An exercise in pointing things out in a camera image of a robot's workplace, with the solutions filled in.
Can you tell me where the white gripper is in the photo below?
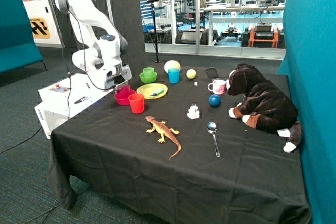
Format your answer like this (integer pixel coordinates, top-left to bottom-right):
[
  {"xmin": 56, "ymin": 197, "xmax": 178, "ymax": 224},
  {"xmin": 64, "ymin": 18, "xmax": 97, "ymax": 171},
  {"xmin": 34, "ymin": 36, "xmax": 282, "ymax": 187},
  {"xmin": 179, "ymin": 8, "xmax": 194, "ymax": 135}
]
[{"xmin": 104, "ymin": 65, "xmax": 132, "ymax": 93}]

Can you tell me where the pink plastic cup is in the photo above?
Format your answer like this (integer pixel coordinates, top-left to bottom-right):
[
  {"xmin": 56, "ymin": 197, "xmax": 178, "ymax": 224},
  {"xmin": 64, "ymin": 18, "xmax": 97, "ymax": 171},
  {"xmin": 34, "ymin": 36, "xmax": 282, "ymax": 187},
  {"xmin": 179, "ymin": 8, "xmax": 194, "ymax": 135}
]
[{"xmin": 116, "ymin": 84, "xmax": 130, "ymax": 99}]

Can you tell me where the green plastic cup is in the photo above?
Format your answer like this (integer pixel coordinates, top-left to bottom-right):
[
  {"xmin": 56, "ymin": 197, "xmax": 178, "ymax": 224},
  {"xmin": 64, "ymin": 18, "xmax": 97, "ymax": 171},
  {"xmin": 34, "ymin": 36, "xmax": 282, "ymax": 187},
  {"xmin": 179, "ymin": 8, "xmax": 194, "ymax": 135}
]
[{"xmin": 142, "ymin": 67, "xmax": 155, "ymax": 77}]

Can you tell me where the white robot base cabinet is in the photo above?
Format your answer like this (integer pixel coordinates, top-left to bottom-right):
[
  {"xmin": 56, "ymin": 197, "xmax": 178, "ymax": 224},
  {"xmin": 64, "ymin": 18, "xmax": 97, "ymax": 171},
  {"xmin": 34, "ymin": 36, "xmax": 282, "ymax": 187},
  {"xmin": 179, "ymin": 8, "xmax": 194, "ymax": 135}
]
[{"xmin": 35, "ymin": 73, "xmax": 113, "ymax": 139}]

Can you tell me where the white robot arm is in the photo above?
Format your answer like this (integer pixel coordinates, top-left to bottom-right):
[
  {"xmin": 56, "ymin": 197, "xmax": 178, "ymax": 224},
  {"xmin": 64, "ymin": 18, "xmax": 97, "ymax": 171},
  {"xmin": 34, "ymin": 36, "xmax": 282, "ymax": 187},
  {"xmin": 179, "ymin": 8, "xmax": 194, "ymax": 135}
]
[{"xmin": 55, "ymin": 0, "xmax": 132, "ymax": 91}]

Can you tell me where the pink plastic bowl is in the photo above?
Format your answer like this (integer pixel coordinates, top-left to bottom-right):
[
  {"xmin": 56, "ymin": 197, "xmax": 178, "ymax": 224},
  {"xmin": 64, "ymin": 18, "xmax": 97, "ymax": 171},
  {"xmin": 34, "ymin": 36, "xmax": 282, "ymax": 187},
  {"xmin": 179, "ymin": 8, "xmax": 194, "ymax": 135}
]
[{"xmin": 114, "ymin": 89, "xmax": 136, "ymax": 106}]

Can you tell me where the red plastic cup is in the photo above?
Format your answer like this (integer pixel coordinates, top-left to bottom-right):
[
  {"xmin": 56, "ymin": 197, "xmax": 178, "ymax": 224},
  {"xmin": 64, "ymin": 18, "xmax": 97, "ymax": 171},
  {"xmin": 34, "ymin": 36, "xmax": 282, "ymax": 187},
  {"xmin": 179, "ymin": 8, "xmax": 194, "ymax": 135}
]
[{"xmin": 128, "ymin": 93, "xmax": 144, "ymax": 114}]

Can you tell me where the yellow plastic plate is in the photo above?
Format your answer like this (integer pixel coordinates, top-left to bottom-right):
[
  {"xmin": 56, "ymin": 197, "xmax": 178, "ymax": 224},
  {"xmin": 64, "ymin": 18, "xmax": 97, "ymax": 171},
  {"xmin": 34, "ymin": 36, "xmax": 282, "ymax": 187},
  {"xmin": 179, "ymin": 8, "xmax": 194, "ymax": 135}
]
[{"xmin": 136, "ymin": 83, "xmax": 168, "ymax": 99}]

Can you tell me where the black marker pen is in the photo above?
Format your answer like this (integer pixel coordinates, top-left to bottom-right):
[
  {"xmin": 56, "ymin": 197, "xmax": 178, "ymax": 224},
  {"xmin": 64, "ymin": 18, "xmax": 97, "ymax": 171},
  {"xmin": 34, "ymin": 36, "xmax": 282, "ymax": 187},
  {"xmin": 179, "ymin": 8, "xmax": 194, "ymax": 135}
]
[{"xmin": 74, "ymin": 97, "xmax": 89, "ymax": 104}]

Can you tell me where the green plastic bowl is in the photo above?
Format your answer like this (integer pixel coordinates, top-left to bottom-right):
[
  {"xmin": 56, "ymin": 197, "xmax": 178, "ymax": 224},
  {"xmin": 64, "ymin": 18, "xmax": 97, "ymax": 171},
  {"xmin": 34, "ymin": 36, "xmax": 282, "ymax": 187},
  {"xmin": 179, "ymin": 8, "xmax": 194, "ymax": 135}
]
[{"xmin": 139, "ymin": 71, "xmax": 157, "ymax": 83}]

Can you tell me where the green highlighter marker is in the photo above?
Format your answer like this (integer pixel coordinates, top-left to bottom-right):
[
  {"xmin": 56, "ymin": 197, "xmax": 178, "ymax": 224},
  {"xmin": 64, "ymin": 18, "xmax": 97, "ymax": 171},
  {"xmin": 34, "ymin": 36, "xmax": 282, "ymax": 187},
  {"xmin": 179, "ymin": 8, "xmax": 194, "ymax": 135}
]
[{"xmin": 150, "ymin": 88, "xmax": 165, "ymax": 97}]

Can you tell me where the orange toy lizard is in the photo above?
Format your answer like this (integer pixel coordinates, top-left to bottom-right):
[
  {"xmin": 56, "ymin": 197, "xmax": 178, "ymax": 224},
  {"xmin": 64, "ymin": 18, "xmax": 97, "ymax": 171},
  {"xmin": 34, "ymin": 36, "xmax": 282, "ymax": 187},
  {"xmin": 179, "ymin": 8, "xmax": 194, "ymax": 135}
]
[{"xmin": 145, "ymin": 115, "xmax": 182, "ymax": 160}]

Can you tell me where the blue plastic cup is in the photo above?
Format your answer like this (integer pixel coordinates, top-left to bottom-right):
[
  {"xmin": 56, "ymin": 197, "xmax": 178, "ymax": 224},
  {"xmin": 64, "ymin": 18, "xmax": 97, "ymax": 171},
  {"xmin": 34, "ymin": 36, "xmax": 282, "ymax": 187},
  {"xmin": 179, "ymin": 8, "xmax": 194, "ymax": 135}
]
[{"xmin": 168, "ymin": 68, "xmax": 180, "ymax": 84}]

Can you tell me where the large pale ball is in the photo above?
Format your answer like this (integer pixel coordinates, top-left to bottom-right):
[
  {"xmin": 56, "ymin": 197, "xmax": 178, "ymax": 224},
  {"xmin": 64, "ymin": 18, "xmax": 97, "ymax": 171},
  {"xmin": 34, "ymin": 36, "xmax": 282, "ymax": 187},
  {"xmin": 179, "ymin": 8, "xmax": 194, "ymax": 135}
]
[{"xmin": 164, "ymin": 60, "xmax": 181, "ymax": 73}]

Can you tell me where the yellow tennis ball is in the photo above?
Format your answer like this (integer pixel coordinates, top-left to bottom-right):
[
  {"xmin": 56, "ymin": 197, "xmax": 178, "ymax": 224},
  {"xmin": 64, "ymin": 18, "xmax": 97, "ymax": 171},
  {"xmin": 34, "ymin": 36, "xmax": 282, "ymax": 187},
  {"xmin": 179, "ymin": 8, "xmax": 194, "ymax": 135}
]
[{"xmin": 186, "ymin": 69, "xmax": 197, "ymax": 80}]

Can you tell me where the white power adapter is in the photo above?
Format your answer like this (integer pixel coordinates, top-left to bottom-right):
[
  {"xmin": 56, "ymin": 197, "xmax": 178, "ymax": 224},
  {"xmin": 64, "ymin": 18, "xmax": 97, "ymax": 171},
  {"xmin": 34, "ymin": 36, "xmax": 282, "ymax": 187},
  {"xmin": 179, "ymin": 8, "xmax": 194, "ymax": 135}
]
[{"xmin": 186, "ymin": 104, "xmax": 200, "ymax": 120}]

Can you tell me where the black tablecloth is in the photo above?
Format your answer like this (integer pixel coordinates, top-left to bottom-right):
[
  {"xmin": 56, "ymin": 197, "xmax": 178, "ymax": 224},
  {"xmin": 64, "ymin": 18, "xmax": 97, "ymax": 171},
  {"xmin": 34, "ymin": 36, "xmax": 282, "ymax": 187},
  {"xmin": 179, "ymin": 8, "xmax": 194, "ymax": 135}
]
[{"xmin": 51, "ymin": 65, "xmax": 312, "ymax": 223}]

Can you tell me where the black tripod stand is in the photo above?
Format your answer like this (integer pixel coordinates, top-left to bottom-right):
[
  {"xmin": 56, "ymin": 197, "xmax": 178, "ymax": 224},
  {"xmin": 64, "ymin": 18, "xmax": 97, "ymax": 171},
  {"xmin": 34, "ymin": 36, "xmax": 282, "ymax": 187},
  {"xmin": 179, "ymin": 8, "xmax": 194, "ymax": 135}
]
[{"xmin": 147, "ymin": 0, "xmax": 161, "ymax": 63}]

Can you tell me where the black spatula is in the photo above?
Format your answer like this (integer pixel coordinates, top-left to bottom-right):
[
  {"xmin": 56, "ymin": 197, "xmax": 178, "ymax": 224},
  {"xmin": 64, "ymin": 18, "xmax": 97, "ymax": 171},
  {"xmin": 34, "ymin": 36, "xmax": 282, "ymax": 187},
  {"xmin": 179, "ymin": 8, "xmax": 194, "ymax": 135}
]
[{"xmin": 205, "ymin": 67, "xmax": 219, "ymax": 81}]

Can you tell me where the blue ball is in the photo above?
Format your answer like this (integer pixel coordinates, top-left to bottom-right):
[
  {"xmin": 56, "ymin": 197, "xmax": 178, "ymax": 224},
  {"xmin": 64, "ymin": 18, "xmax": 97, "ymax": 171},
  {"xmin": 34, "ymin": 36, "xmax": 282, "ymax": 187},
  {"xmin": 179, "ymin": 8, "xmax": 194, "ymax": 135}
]
[{"xmin": 208, "ymin": 94, "xmax": 221, "ymax": 108}]

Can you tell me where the white pink mug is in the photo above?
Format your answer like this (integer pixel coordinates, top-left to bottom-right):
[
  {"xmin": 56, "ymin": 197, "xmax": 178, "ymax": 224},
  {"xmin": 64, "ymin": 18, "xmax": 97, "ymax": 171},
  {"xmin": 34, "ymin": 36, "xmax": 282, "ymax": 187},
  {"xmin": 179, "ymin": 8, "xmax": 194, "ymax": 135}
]
[{"xmin": 207, "ymin": 79, "xmax": 226, "ymax": 95}]

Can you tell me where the metal spoon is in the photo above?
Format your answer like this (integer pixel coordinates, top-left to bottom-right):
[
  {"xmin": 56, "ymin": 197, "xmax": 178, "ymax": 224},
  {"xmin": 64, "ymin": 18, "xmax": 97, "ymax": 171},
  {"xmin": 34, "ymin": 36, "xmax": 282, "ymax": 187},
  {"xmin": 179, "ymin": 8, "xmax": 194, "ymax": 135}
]
[{"xmin": 207, "ymin": 122, "xmax": 221, "ymax": 157}]

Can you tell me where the teal sofa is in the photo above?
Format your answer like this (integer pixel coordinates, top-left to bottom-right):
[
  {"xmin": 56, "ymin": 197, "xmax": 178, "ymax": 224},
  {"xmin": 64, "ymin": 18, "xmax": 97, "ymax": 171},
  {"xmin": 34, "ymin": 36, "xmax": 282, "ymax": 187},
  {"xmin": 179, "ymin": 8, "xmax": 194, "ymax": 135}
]
[{"xmin": 1, "ymin": 0, "xmax": 44, "ymax": 73}]

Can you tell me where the plush dog toy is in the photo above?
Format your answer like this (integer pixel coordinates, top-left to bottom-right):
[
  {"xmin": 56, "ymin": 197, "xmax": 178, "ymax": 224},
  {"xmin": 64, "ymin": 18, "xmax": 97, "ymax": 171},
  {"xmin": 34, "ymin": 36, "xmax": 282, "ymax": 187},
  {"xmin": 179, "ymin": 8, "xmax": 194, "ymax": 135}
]
[{"xmin": 226, "ymin": 63, "xmax": 302, "ymax": 153}]

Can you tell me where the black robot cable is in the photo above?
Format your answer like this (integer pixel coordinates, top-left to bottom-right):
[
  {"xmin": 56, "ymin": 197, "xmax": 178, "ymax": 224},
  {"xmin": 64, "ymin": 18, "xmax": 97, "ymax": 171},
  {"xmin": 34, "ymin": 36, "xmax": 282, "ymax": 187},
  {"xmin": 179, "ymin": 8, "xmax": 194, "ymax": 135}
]
[{"xmin": 61, "ymin": 8, "xmax": 106, "ymax": 120}]

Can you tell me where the teal partition wall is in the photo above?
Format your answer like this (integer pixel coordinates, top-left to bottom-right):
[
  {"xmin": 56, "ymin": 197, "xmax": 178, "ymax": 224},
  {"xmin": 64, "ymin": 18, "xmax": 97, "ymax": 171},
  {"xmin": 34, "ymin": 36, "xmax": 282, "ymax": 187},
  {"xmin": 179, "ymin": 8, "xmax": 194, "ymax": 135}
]
[{"xmin": 278, "ymin": 0, "xmax": 335, "ymax": 223}]

